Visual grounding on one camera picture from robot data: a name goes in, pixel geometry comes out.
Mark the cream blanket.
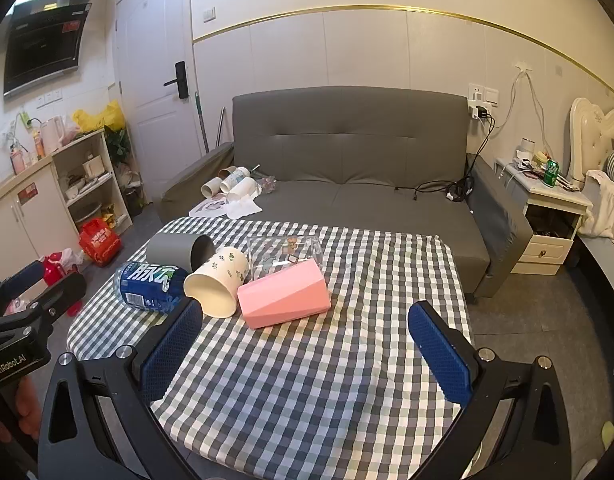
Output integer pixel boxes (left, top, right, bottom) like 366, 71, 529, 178
577, 170, 614, 247

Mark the red paper bag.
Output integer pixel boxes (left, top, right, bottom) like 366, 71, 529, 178
79, 218, 124, 267

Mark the person's left hand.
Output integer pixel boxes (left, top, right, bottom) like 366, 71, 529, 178
7, 382, 44, 439

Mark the pink faceted cup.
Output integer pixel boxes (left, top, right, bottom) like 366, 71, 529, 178
237, 259, 332, 330

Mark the grey sofa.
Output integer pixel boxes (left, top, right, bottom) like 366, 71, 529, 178
154, 86, 534, 305

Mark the pink kettle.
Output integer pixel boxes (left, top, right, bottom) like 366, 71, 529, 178
39, 116, 68, 156

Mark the black power cable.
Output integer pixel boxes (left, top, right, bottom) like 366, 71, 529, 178
394, 110, 496, 204

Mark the cream tufted headboard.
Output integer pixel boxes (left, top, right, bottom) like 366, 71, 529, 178
568, 97, 614, 191

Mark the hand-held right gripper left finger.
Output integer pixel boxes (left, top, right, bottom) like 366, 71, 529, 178
37, 298, 208, 480

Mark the kitchen counter cabinet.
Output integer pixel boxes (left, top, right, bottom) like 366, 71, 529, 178
0, 154, 84, 282

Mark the yellow plastic bag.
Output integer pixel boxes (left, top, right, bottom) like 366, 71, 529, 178
73, 100, 126, 134

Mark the cream leaf print cup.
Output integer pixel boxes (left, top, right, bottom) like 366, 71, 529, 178
183, 246, 251, 319

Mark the white cable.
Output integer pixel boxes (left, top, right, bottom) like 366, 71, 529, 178
497, 61, 556, 160

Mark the white door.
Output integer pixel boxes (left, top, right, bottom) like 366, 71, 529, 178
115, 0, 196, 207

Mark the grey cup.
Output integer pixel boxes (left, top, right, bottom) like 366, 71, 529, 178
146, 231, 216, 272

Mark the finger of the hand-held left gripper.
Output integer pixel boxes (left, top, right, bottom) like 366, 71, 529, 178
34, 272, 88, 319
0, 260, 46, 306

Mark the bed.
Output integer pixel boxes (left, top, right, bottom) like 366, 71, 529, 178
576, 220, 614, 313

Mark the green checked tablecloth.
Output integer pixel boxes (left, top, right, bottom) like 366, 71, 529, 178
67, 217, 475, 480

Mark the red and white plastic bag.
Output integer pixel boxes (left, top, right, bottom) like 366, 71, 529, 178
40, 248, 86, 287

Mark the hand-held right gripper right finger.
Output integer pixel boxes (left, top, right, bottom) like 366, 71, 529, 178
408, 301, 574, 480

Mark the pink bottle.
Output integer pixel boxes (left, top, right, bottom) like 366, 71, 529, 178
9, 142, 28, 175

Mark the white printed paper cup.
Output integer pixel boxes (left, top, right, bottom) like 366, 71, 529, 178
219, 167, 251, 194

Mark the blue drink can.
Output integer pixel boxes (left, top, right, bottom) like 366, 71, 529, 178
114, 261, 190, 315

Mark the white printed paper sheet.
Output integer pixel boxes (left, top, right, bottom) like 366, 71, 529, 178
189, 197, 263, 220

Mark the black range hood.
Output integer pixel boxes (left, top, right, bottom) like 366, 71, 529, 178
3, 0, 100, 97

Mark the green plant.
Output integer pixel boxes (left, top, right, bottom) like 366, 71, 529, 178
107, 126, 131, 167

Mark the cream nightstand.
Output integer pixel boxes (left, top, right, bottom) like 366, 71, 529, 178
495, 156, 594, 277

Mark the open shelf unit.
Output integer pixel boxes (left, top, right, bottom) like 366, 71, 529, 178
52, 128, 134, 242

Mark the clear plastic sticker cup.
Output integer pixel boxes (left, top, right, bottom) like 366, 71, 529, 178
247, 234, 322, 281

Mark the black door lock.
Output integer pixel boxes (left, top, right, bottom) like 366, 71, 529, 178
163, 61, 188, 100

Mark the green mop handle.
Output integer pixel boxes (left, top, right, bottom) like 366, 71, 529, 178
193, 91, 210, 157

